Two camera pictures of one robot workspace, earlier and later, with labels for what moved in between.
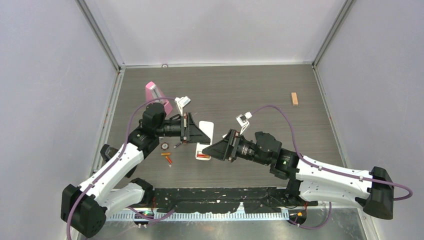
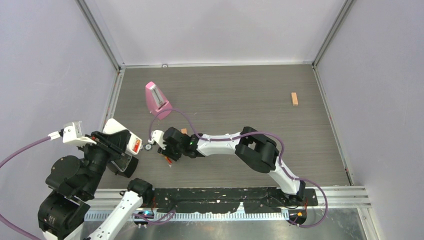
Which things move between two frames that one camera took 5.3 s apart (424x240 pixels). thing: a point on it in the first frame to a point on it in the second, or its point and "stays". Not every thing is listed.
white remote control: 207,128 to 111,126
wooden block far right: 294,98 stays
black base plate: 225,200 stays
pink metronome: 153,91 stays
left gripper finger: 194,134 to 125,164
